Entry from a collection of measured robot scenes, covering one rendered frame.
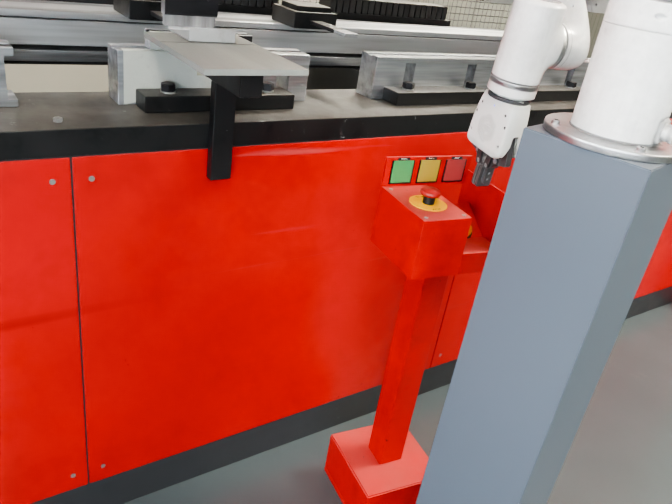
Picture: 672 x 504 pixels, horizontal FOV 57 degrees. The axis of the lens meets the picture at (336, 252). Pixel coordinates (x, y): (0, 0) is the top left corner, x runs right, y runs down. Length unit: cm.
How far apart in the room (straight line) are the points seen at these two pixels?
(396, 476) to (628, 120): 96
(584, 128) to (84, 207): 78
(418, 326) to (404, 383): 15
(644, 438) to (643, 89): 142
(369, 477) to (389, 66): 93
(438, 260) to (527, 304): 24
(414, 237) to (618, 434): 117
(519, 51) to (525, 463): 67
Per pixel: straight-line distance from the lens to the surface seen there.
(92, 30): 144
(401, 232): 116
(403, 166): 122
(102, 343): 127
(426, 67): 154
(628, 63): 90
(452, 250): 117
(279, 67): 103
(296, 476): 164
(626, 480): 197
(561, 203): 91
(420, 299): 126
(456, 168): 129
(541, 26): 109
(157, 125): 110
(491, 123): 115
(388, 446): 151
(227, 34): 117
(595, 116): 91
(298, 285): 140
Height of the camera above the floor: 121
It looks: 27 degrees down
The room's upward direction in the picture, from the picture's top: 9 degrees clockwise
